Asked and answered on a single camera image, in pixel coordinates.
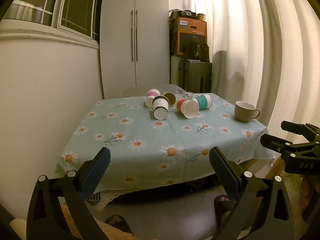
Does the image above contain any person's right foot in sandal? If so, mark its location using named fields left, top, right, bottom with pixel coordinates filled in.
left=214, top=194, right=237, bottom=227

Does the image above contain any shaggy yellow rug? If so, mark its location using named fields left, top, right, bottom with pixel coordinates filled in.
left=10, top=159, right=304, bottom=240

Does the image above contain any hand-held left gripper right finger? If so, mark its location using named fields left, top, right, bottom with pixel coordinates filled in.
left=209, top=147, right=295, bottom=240

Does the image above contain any black bag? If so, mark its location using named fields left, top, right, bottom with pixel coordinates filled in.
left=169, top=9, right=198, bottom=19

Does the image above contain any grey chair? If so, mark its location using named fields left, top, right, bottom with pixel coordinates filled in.
left=124, top=84, right=184, bottom=97

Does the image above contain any beige ceramic mug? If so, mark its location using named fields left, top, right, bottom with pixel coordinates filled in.
left=234, top=101, right=260, bottom=123

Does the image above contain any brown paper cup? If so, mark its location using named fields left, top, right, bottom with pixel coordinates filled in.
left=163, top=92, right=177, bottom=107

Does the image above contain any person's left foot in sandal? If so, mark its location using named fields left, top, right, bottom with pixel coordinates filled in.
left=105, top=215, right=133, bottom=235

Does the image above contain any daisy print tablecloth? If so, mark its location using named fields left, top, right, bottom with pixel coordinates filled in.
left=55, top=93, right=275, bottom=192

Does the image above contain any dark green cabinet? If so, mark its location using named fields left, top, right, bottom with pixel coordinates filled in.
left=171, top=55, right=213, bottom=93

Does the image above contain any cream curtain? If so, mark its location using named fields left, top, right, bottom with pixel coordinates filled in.
left=190, top=0, right=320, bottom=140

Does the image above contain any person's foot in sandal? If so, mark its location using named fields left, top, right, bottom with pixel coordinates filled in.
left=105, top=215, right=133, bottom=235
left=214, top=194, right=237, bottom=227

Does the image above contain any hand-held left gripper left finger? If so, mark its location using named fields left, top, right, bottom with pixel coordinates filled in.
left=26, top=147, right=112, bottom=240

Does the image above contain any white wardrobe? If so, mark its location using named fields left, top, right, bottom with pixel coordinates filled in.
left=99, top=0, right=170, bottom=100

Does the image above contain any black band paper cup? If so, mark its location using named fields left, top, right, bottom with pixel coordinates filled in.
left=152, top=96, right=170, bottom=120

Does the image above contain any red band paper cup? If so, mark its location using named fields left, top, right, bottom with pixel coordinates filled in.
left=176, top=99, right=200, bottom=119

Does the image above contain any white frame window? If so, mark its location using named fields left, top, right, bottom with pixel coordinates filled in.
left=2, top=0, right=104, bottom=42

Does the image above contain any pink band paper cup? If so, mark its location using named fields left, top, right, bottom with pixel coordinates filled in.
left=146, top=88, right=161, bottom=108

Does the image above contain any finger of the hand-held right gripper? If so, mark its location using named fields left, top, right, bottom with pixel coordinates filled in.
left=280, top=121, right=320, bottom=142
left=260, top=134, right=320, bottom=159

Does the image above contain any orange cardboard box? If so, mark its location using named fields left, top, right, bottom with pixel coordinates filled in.
left=169, top=17, right=208, bottom=57

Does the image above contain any teal band paper cup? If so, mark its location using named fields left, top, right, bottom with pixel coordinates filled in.
left=194, top=93, right=213, bottom=110

